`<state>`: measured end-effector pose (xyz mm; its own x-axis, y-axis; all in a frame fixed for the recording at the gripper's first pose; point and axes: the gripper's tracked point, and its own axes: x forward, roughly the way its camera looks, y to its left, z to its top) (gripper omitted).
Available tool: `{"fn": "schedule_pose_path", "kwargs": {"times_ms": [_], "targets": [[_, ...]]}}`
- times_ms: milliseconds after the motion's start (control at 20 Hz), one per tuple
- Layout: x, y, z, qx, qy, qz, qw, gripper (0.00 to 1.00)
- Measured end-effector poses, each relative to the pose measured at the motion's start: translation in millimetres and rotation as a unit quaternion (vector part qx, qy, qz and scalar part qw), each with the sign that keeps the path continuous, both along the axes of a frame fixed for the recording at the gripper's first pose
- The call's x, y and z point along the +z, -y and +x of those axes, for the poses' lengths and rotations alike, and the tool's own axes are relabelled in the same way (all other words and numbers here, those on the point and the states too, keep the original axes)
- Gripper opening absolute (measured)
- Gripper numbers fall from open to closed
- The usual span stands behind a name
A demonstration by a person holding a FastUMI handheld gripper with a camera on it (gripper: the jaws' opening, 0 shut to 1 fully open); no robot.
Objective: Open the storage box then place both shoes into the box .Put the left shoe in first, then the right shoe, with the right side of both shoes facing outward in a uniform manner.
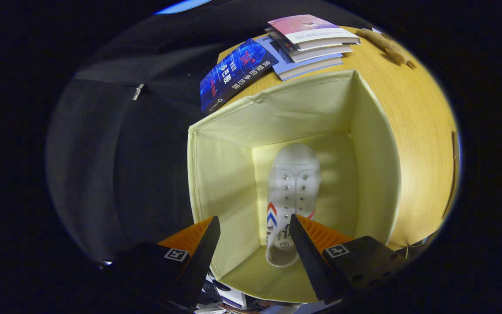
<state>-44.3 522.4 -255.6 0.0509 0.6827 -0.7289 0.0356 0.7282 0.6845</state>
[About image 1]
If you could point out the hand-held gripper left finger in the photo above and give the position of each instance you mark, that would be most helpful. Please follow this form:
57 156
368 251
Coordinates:
198 270

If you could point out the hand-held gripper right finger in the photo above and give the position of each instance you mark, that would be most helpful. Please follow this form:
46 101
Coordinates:
310 261

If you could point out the pale green fabric storage box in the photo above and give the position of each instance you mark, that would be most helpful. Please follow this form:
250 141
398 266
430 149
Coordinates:
225 174

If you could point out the white canvas shoe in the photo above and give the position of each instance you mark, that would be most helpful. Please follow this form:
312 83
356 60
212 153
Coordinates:
294 161

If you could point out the silver cloth clip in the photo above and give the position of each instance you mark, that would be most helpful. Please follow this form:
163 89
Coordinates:
137 91

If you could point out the lavender cover book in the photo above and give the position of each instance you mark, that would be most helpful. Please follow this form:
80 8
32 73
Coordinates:
303 69

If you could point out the blue glossy book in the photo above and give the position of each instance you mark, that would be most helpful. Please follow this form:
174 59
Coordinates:
233 74

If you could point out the grey cover book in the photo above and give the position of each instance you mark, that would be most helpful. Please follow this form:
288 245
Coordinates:
316 51

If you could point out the brown plush toy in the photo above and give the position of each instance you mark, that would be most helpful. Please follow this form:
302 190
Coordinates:
386 46

